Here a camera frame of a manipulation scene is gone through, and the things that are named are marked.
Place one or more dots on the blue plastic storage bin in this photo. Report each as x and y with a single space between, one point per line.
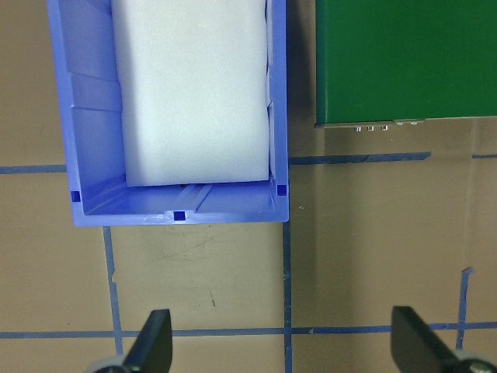
93 136

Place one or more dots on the white foam pad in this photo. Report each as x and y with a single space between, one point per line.
194 97

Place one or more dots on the green conveyor belt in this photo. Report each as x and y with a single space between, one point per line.
407 58

